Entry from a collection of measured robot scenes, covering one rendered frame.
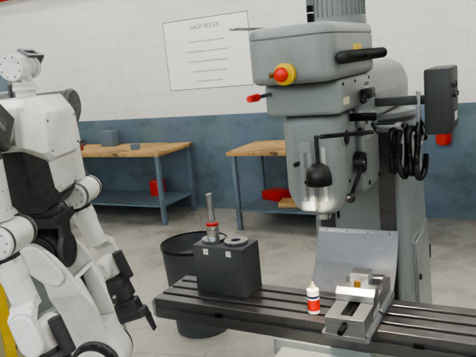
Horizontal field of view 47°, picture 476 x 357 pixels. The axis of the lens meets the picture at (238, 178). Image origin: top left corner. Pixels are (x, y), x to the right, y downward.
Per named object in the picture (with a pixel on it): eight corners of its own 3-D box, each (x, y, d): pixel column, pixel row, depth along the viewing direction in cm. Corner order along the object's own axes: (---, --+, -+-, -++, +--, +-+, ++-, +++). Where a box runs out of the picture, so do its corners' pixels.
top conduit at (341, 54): (348, 63, 145) (347, 49, 145) (333, 64, 147) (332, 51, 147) (387, 57, 184) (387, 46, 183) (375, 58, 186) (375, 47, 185)
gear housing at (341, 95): (342, 114, 156) (341, 78, 154) (265, 117, 168) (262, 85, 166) (372, 101, 185) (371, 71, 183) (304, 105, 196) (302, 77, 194)
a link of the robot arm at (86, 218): (77, 246, 173) (51, 191, 170) (91, 235, 183) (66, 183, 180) (106, 236, 171) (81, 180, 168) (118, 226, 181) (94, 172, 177)
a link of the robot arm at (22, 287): (1, 310, 129) (-33, 236, 127) (23, 293, 139) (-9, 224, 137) (40, 297, 128) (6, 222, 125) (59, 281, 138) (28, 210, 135)
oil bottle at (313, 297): (317, 315, 181) (315, 284, 179) (306, 314, 183) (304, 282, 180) (321, 310, 184) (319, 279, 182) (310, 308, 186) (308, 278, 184)
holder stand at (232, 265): (246, 299, 199) (241, 246, 195) (197, 290, 210) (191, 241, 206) (262, 285, 209) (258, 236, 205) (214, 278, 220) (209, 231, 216)
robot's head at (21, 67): (1, 91, 141) (-5, 55, 139) (21, 88, 151) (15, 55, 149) (25, 88, 140) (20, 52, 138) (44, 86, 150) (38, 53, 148)
